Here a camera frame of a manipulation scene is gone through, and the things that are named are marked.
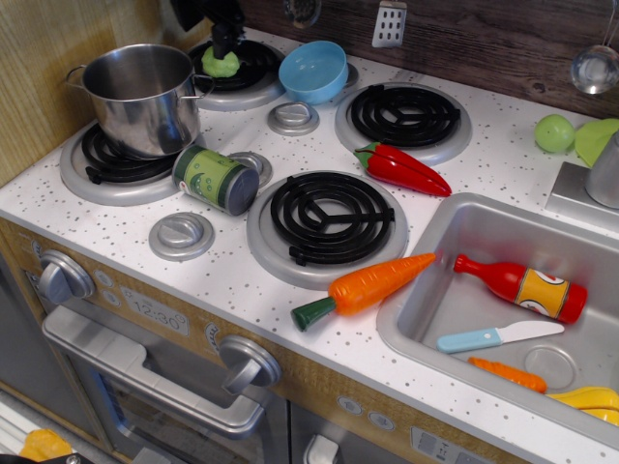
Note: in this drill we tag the front right black burner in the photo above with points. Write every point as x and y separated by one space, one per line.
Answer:
308 229

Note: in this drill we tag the silver toy sink basin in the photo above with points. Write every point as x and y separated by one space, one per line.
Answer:
441 302

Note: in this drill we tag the front silver stovetop knob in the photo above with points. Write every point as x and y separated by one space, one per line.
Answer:
181 237

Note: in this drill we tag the light blue plastic bowl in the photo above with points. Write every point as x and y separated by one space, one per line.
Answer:
314 72

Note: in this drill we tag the silver toy faucet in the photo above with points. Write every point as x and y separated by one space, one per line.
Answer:
589 194

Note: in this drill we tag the black burner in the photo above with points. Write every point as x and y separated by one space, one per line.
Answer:
308 229
255 84
94 170
425 123

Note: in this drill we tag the silver oven dial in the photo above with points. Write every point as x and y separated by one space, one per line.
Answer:
248 364
63 278

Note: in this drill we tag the red toy chili pepper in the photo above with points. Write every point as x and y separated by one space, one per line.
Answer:
391 165

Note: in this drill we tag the silver stovetop knob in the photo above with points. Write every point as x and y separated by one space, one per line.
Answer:
293 119
181 237
257 162

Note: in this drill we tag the green toy lettuce leaf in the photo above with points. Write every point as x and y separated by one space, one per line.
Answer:
592 137

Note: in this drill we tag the right silver oven dial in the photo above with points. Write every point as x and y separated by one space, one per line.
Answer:
248 364

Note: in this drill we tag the left silver oven dial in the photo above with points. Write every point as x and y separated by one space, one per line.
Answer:
63 278

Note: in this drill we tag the back silver stovetop knob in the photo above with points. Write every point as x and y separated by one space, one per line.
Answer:
293 119

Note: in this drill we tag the stainless steel pot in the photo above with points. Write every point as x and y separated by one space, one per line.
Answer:
145 98

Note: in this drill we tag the silver perforated skimmer spoon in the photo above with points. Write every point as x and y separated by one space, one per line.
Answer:
302 13

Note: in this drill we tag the silver oven door handle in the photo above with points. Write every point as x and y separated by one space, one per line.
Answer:
123 360

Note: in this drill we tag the back right black burner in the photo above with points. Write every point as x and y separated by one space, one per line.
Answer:
425 123

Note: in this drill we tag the green toy apple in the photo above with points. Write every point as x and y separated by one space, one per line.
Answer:
554 133

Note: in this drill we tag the red toy ketchup bottle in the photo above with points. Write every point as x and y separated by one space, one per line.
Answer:
548 295

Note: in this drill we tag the light green toy broccoli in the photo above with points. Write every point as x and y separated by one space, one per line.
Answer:
226 67

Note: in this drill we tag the silver hanging ladle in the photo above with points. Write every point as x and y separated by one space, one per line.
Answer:
594 70

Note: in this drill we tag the yellow toy banana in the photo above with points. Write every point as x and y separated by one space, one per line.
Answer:
599 402

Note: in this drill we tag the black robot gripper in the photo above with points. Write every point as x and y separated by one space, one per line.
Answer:
226 15

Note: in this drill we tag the silver cabinet door handle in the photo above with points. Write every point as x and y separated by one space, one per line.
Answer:
321 450

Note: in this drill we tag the middle silver stovetop knob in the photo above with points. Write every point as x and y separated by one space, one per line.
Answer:
257 162

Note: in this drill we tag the blue handled toy knife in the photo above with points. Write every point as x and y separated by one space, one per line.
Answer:
494 337

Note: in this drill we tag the small orange toy carrot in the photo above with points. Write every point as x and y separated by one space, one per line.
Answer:
525 379

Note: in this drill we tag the oven clock display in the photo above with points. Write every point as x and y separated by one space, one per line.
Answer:
156 311

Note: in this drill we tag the large orange toy carrot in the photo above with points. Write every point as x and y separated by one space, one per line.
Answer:
354 292

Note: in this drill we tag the yellow object at bottom left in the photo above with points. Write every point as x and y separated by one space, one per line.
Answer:
43 444

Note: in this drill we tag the back left black burner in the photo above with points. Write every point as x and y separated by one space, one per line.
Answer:
255 84

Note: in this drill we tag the front left black burner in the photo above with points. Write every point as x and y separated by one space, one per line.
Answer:
94 170

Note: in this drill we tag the green toy food can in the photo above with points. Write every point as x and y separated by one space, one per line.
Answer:
212 178

